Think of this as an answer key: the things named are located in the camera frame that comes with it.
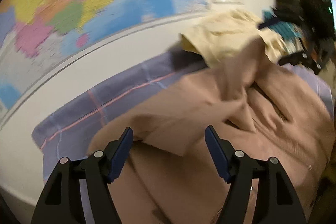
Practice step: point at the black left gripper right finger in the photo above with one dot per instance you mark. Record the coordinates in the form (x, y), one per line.
(276, 200)

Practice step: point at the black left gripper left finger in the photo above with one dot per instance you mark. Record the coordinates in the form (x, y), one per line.
(61, 201)

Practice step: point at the pink zip jacket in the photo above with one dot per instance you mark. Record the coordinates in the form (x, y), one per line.
(263, 109)

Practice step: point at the teal perforated basket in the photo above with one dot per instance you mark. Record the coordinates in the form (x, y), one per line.
(286, 30)

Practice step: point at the purple plaid bed sheet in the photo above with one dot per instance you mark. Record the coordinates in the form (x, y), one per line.
(72, 128)

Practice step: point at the cream yellow garment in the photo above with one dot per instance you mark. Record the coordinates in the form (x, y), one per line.
(224, 34)

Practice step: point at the colourful wall map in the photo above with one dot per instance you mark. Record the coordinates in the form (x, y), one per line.
(38, 35)

